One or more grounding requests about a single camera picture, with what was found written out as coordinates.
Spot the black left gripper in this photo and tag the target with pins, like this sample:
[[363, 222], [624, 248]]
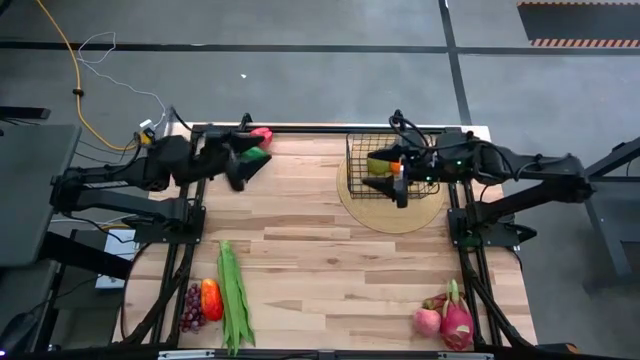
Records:
[[217, 150]]

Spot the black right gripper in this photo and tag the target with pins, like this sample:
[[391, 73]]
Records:
[[417, 165]]

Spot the green pear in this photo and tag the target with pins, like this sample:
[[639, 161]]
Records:
[[378, 166]]

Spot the dark green round fruit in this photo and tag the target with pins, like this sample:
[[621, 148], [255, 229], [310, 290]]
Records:
[[255, 153]]

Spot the red bell pepper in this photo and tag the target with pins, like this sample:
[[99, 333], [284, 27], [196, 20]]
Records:
[[268, 137]]

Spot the green corn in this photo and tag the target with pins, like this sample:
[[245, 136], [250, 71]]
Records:
[[232, 295]]

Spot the pink peach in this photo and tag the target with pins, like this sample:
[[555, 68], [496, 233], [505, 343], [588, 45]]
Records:
[[426, 322]]

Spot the pink dragon fruit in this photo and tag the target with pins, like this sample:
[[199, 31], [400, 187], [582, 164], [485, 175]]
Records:
[[456, 322]]

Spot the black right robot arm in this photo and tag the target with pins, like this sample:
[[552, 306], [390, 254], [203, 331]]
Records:
[[525, 167]]

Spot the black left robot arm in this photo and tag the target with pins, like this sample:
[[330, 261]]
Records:
[[170, 160]]

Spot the round woven straw mat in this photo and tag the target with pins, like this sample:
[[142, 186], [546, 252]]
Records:
[[385, 217]]

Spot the yellow plug connector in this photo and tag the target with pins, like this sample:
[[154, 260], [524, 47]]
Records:
[[145, 136]]

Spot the small red green fruit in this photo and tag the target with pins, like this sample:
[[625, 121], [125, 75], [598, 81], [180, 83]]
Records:
[[434, 303]]

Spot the white power box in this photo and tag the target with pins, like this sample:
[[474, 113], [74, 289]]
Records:
[[120, 250]]

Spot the red grapes bunch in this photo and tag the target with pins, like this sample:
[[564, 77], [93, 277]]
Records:
[[192, 310]]

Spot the black desk leg beam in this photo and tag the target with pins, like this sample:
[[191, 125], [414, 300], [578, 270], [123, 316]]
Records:
[[85, 255]]

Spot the dark grey desk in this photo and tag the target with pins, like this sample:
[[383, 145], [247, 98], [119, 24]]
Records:
[[35, 200]]

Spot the black flat bar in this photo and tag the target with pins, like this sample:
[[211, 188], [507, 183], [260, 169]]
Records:
[[25, 113]]

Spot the black mat with striped edge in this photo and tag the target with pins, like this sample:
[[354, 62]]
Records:
[[575, 22]]

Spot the black computer mouse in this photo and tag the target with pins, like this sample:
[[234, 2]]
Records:
[[17, 332]]

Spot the black side table frame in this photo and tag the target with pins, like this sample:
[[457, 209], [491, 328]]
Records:
[[620, 154]]

